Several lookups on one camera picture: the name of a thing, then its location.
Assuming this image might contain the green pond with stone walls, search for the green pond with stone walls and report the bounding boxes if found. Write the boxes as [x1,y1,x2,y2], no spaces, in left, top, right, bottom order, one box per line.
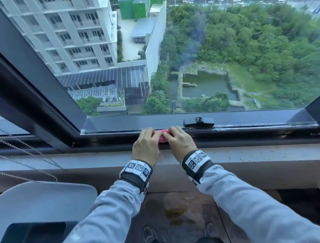
[168,63,246,109]

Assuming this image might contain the pink sponge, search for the pink sponge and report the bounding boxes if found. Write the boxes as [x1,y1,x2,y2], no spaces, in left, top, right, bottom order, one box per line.
[151,129,171,144]

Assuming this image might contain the grey stone window sill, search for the grey stone window sill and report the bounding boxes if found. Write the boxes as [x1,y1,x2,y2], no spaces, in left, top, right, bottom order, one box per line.
[0,143,320,196]

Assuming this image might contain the light grey chair seat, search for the light grey chair seat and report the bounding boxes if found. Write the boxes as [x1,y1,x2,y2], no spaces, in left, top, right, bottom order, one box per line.
[0,181,98,234]

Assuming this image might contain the white apartment building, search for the white apartment building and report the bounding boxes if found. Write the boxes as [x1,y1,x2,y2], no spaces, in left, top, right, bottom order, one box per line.
[0,0,167,76]

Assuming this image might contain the person's right shoe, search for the person's right shoe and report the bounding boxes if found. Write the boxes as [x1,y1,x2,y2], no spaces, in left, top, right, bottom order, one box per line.
[203,222,224,243]

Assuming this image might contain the person's right forearm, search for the person's right forearm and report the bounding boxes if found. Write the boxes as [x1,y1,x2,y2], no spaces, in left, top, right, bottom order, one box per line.
[197,164,320,243]

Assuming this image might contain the person's left shoe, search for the person's left shoe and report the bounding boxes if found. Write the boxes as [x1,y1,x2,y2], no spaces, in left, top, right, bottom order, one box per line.
[142,226,159,243]

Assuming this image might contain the black window latch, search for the black window latch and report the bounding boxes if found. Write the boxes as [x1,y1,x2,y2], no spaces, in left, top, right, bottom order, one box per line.
[183,115,215,128]

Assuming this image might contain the person's right hand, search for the person's right hand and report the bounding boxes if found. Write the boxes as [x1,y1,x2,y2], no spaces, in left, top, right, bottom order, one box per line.
[162,126,198,164]

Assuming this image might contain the metal bead chain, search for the metal bead chain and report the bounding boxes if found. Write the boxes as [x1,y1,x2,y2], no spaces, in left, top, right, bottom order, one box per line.
[0,129,68,185]

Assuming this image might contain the person's left forearm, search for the person's left forearm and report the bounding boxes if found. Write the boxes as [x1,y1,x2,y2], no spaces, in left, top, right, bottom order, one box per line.
[63,179,150,243]

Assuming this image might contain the person's left hand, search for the person's left hand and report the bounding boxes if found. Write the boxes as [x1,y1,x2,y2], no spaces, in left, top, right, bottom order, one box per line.
[132,127,163,168]

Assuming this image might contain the dark metal window frame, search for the dark metal window frame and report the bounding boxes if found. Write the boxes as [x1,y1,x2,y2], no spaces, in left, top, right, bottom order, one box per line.
[0,0,320,154]

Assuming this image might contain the black wristband with marker tags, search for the black wristband with marker tags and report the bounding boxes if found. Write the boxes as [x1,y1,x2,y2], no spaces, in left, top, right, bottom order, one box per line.
[181,149,215,187]
[119,159,153,195]

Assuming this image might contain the person's shoe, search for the person's shoe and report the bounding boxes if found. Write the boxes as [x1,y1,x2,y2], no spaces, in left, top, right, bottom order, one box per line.
[203,222,224,243]
[142,226,159,243]

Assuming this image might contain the dark blue plastic object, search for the dark blue plastic object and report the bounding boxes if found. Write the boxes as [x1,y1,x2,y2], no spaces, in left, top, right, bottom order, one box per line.
[0,221,79,243]

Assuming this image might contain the dark-roofed low building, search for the dark-roofed low building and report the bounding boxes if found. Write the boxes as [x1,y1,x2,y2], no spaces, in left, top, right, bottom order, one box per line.
[56,65,150,112]

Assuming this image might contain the green trees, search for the green trees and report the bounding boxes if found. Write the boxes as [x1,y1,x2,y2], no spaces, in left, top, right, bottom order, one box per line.
[75,0,320,116]

